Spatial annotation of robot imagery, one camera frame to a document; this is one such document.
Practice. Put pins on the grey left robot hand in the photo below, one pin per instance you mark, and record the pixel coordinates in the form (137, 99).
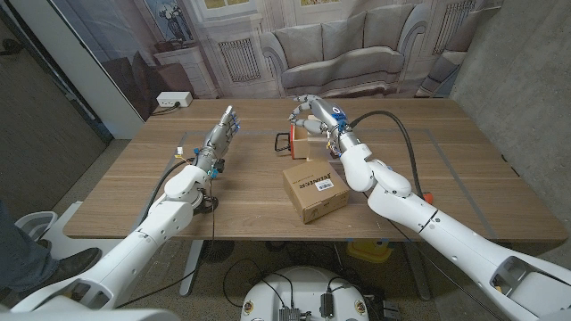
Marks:
(216, 142)

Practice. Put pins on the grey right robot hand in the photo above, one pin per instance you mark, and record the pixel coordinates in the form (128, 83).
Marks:
(328, 118)

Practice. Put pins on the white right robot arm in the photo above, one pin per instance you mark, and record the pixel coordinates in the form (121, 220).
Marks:
(424, 214)

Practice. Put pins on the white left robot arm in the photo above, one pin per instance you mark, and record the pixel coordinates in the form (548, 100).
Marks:
(165, 218)

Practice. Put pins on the brown cardboard package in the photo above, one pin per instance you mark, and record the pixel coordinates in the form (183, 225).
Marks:
(308, 183)

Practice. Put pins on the wooden box with slot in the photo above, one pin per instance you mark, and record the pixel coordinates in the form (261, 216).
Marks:
(319, 149)

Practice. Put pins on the white power strip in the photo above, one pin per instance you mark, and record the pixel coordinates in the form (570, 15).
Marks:
(174, 98)

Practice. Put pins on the printed living room backdrop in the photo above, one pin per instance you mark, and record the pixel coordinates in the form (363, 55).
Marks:
(312, 49)

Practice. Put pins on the black round floor object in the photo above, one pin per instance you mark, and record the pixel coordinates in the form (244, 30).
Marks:
(218, 252)

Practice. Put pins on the white table leg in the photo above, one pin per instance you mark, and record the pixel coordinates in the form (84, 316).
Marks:
(192, 267)

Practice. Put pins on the red toy strawberry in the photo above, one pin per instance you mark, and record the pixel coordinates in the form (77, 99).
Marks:
(429, 197)

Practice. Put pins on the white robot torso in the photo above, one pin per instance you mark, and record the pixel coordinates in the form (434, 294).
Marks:
(303, 285)

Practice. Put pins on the dark shoe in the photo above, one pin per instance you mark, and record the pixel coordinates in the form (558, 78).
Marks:
(80, 258)

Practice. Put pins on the grey table leg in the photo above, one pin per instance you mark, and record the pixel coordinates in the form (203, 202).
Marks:
(419, 276)

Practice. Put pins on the person leg in jeans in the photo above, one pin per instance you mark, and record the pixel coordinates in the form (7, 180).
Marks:
(22, 258)

